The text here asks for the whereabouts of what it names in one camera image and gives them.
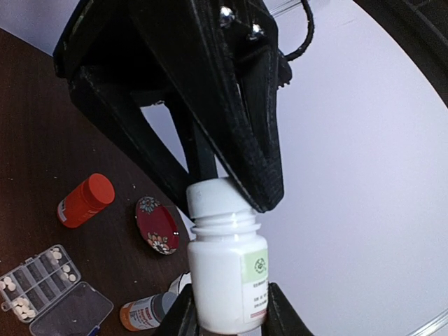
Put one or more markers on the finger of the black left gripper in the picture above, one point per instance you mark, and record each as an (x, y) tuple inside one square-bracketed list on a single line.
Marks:
[(114, 108), (222, 59)]

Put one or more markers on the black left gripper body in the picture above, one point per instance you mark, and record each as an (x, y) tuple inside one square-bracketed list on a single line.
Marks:
[(101, 35)]

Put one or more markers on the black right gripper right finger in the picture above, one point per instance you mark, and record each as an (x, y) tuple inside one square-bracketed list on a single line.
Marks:
[(281, 318)]

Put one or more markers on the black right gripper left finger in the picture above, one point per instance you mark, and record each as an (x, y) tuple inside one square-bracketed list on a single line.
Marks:
[(181, 319)]

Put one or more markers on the grey cap pill bottle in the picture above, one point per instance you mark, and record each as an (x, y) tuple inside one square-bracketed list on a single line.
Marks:
[(146, 313)]

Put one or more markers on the small white dropper bottle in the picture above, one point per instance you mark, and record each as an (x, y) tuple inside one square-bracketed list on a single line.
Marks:
[(229, 270)]

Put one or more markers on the orange pill bottle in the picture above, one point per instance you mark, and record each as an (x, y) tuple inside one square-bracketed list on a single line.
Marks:
[(86, 201)]

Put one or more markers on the white dropper bottle cap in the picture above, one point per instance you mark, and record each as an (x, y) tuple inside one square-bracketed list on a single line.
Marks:
[(214, 197)]

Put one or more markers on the clear plastic pill organizer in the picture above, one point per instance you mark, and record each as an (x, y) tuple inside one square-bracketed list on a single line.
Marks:
[(47, 293)]

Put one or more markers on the floral mug yellow inside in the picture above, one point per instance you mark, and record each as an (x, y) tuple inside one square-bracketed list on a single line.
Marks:
[(179, 283)]

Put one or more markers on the red floral plate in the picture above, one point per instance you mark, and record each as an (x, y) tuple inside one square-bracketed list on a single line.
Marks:
[(157, 226)]

